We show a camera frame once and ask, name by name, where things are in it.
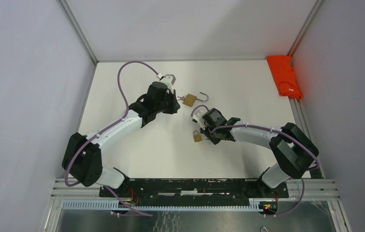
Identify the large brass padlock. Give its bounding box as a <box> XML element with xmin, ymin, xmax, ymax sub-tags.
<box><xmin>182</xmin><ymin>92</ymin><xmax>209</xmax><ymax>107</ymax></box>

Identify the small brass padlock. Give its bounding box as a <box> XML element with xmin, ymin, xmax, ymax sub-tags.
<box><xmin>193</xmin><ymin>130</ymin><xmax>203</xmax><ymax>143</ymax></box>

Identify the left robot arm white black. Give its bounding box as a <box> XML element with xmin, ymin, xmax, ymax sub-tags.
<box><xmin>62</xmin><ymin>79</ymin><xmax>180</xmax><ymax>197</ymax></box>

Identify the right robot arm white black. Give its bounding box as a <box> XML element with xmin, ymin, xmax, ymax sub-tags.
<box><xmin>191</xmin><ymin>108</ymin><xmax>320</xmax><ymax>197</ymax></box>

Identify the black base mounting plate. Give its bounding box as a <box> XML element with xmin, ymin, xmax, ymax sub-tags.
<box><xmin>99</xmin><ymin>178</ymin><xmax>289</xmax><ymax>206</ymax></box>

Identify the orange folded cloth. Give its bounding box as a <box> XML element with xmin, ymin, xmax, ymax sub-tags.
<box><xmin>267</xmin><ymin>55</ymin><xmax>303</xmax><ymax>100</ymax></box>

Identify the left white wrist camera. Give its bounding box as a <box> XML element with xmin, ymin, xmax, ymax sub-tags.
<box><xmin>157</xmin><ymin>74</ymin><xmax>176</xmax><ymax>91</ymax></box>

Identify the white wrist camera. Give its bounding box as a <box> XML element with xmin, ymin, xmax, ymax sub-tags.
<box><xmin>157</xmin><ymin>74</ymin><xmax>176</xmax><ymax>91</ymax></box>
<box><xmin>191</xmin><ymin>110</ymin><xmax>206</xmax><ymax>130</ymax></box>

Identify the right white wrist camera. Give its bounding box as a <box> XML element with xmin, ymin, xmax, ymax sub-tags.
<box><xmin>191</xmin><ymin>110</ymin><xmax>206</xmax><ymax>130</ymax></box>

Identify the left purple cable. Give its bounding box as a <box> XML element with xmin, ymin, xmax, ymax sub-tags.
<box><xmin>64</xmin><ymin>60</ymin><xmax>162</xmax><ymax>218</ymax></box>

